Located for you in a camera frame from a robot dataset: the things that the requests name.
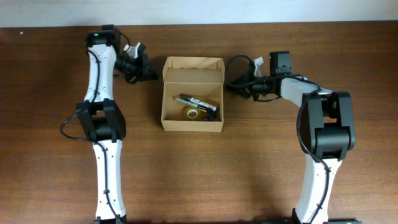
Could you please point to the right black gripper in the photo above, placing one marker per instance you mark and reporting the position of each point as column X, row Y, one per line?
column 247, row 91

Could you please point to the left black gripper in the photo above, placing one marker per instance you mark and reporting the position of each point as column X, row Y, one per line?
column 143, row 70

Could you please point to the white marker black cap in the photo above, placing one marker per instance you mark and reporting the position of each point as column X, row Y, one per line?
column 203, row 104

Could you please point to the brown cardboard box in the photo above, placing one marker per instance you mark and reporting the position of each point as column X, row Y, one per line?
column 199, row 77

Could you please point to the yellow transparent tape roll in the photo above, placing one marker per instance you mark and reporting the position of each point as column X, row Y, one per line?
column 190, row 113

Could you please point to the black ballpoint pen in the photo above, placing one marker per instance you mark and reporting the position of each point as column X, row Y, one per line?
column 211, row 117

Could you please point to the grey black permanent marker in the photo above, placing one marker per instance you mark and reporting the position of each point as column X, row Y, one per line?
column 195, row 105

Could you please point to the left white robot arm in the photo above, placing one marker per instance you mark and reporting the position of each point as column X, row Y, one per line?
column 100, row 117

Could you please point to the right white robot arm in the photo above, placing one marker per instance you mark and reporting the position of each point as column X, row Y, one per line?
column 324, row 126

